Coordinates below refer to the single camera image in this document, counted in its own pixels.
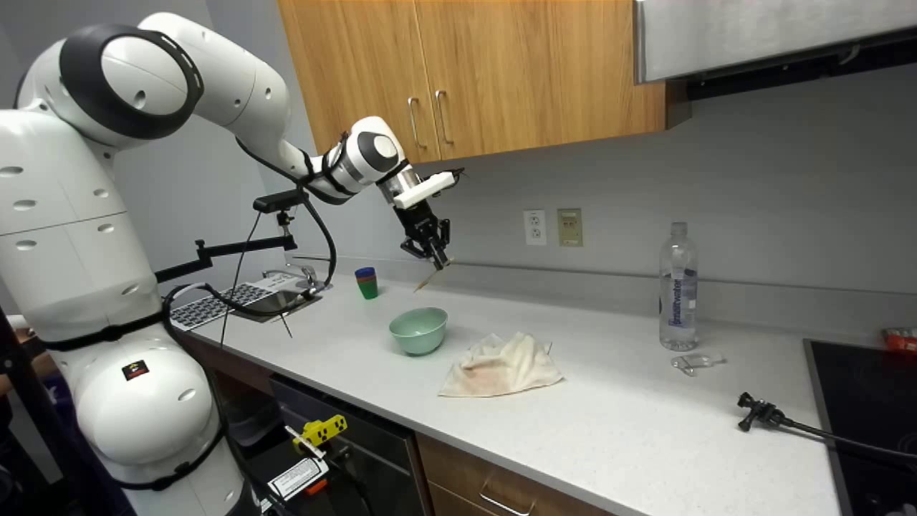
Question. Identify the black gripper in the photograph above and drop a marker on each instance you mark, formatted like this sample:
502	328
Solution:
419	221

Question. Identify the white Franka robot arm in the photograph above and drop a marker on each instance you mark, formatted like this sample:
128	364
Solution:
77	219

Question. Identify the green bowl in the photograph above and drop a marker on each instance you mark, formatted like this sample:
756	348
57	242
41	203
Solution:
418	332

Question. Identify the stacked blue green cups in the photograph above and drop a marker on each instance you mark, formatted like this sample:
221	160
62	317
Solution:
368	281

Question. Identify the cream stained cloth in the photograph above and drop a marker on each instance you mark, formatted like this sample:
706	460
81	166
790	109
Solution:
502	367

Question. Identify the yellow device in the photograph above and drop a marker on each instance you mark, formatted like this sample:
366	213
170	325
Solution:
325	431

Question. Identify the black dishwasher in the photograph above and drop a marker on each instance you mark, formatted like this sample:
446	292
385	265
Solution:
378	460

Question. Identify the wooden drawer front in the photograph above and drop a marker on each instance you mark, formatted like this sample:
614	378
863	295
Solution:
459	477

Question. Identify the clear plastic water bottle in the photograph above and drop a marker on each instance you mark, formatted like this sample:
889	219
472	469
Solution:
678	295

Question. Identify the white and red device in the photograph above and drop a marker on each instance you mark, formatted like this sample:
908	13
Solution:
299	477

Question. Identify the stainless range hood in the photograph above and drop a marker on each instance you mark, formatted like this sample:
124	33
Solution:
763	33

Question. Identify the black cooktop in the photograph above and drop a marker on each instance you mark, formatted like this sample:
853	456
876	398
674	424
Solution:
876	418

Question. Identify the small red item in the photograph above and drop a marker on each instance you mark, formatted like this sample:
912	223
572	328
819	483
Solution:
902	338

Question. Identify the white wall outlet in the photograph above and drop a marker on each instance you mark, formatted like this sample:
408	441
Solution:
534	228

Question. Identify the beige wall switch plate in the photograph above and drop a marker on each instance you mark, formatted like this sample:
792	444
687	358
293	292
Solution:
572	228

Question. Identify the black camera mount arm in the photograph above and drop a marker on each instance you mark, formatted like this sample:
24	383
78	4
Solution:
240	248

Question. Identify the wooden wall cabinet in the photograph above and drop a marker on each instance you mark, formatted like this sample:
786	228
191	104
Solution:
527	66

